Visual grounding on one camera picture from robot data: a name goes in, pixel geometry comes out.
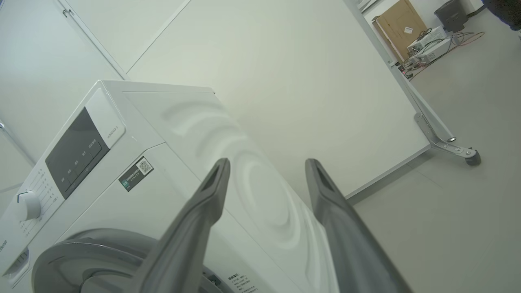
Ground white electronic device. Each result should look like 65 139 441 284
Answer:
415 37 453 64
407 26 448 53

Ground white washing machine dial knob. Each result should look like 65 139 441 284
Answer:
14 190 42 222

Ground dark washing machine control panel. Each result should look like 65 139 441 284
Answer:
45 107 110 200

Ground white front-load washing machine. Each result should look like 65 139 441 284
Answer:
0 80 340 293

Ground black QR code sticker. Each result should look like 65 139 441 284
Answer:
119 157 154 192

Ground printed instruction text label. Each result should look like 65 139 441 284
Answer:
228 273 259 293

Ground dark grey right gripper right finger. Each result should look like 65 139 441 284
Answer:
305 159 414 293

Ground white mobile partition panel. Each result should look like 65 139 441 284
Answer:
126 0 454 200

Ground brown cardboard box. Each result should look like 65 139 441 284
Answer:
372 0 428 61

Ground round glass washing machine door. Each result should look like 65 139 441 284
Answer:
32 228 228 293

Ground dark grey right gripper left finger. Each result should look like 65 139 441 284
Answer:
132 158 231 293

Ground tangled floor cables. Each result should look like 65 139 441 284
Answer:
448 31 486 48

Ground black bin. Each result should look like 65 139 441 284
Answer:
433 0 466 33

